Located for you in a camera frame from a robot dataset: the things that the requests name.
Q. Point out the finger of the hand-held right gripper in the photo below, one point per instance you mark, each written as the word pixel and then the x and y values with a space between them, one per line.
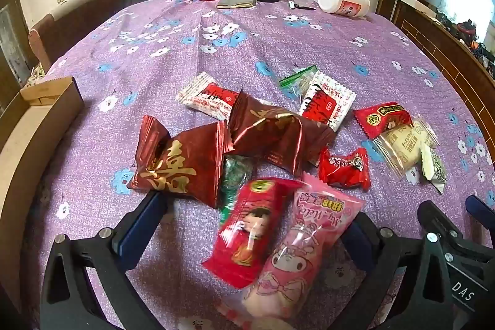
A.
pixel 433 218
pixel 481 208

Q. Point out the green candy packet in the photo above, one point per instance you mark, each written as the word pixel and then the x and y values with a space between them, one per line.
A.
pixel 236 175

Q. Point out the green clear snack packet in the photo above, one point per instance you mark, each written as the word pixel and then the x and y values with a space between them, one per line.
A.
pixel 296 82

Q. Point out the white and green small packet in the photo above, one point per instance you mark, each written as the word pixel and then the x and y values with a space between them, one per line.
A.
pixel 435 169

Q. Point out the purple floral tablecloth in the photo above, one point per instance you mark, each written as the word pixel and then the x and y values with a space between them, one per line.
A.
pixel 193 55

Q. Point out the wooden cabinet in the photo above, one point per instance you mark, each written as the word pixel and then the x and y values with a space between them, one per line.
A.
pixel 444 47

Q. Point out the red snack packet with figure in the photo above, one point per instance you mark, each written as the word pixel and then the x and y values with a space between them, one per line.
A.
pixel 243 233

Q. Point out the red packet with yellow label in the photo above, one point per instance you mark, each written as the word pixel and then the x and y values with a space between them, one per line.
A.
pixel 383 119

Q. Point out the pink cartoon snack packet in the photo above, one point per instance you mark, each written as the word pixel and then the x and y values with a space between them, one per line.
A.
pixel 305 252

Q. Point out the small red candy packet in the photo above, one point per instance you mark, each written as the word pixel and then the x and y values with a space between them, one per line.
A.
pixel 344 167

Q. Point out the black pen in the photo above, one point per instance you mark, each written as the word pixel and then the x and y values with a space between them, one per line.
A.
pixel 303 6

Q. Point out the dark red gold-print snack packet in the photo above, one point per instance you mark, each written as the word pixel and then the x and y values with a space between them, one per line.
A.
pixel 181 163

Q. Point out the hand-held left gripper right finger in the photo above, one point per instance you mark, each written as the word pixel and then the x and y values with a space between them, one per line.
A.
pixel 359 245

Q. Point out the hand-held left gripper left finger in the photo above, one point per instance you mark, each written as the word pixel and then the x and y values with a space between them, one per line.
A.
pixel 141 233

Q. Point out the heap of small clutter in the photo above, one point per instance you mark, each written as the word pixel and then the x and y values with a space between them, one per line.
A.
pixel 36 75

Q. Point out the brown cardboard box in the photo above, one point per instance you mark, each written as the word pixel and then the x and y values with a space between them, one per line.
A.
pixel 34 144

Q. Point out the wooden framed glass door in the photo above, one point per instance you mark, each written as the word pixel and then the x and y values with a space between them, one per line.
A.
pixel 11 44

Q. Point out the brown chair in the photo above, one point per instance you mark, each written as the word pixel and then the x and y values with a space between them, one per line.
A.
pixel 77 17

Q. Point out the white and red snack packet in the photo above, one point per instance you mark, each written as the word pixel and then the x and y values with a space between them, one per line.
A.
pixel 326 104
pixel 207 98

